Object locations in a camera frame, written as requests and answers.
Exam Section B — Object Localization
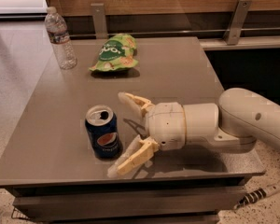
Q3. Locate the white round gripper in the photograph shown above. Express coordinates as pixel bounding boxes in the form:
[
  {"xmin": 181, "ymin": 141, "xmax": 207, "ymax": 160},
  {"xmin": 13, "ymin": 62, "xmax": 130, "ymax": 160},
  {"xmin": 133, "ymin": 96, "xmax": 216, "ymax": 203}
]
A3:
[{"xmin": 107, "ymin": 91, "xmax": 219, "ymax": 178}]

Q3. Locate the blue pepsi can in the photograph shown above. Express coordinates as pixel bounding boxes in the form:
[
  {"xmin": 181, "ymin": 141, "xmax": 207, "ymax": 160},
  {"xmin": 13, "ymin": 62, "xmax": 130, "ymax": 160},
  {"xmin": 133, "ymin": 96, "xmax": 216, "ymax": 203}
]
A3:
[{"xmin": 85, "ymin": 105, "xmax": 121, "ymax": 159}]

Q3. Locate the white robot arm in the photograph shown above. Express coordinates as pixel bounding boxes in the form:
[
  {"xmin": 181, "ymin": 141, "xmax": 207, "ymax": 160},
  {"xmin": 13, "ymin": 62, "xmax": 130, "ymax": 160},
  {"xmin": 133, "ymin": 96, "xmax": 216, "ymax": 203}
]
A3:
[{"xmin": 107, "ymin": 88, "xmax": 280, "ymax": 178}]

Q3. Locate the green rice chip bag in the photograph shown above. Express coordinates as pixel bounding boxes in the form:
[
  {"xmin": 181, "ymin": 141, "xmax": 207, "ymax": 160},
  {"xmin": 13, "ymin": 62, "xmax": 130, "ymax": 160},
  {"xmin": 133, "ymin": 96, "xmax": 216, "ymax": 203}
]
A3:
[{"xmin": 90, "ymin": 34, "xmax": 138, "ymax": 72}]

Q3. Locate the grey table drawer front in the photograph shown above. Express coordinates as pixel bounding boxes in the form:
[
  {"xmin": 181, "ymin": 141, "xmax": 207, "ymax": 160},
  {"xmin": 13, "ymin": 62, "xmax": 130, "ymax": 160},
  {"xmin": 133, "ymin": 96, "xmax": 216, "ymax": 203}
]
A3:
[{"xmin": 14, "ymin": 186, "xmax": 245, "ymax": 221}]

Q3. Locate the clear plastic water bottle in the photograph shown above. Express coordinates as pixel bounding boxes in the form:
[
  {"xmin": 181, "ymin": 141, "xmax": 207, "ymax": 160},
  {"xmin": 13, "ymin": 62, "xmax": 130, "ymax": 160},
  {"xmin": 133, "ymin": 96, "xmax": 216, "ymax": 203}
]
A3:
[{"xmin": 45, "ymin": 7, "xmax": 77, "ymax": 70}]

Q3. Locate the horizontal metal rail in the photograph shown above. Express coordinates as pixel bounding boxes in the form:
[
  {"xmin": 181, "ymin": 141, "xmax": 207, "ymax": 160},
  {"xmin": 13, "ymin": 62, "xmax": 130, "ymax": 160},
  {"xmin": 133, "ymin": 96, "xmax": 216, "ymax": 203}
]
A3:
[{"xmin": 68, "ymin": 26, "xmax": 280, "ymax": 38}]

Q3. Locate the left metal wall bracket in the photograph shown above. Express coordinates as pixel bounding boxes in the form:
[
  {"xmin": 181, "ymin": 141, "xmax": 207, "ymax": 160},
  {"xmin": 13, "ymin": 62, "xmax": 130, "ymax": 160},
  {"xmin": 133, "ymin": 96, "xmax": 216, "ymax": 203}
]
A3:
[{"xmin": 91, "ymin": 3, "xmax": 108, "ymax": 39}]

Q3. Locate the metal wall bracket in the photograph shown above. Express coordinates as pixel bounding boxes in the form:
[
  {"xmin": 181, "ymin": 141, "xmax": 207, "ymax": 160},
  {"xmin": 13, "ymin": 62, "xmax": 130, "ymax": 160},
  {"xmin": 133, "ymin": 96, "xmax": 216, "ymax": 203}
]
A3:
[
  {"xmin": 91, "ymin": 3, "xmax": 108, "ymax": 39},
  {"xmin": 223, "ymin": 0, "xmax": 252, "ymax": 46}
]

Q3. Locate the right metal wall bracket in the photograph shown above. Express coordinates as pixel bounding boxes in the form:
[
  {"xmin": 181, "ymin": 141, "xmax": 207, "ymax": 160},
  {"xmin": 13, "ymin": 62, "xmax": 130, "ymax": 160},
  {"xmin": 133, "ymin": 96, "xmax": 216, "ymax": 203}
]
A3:
[{"xmin": 223, "ymin": 0, "xmax": 252, "ymax": 46}]

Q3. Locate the black white striped cable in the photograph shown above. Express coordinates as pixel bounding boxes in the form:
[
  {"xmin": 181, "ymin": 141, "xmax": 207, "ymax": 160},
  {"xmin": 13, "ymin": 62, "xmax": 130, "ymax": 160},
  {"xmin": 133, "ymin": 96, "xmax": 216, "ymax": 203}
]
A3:
[{"xmin": 233, "ymin": 184, "xmax": 280, "ymax": 210}]

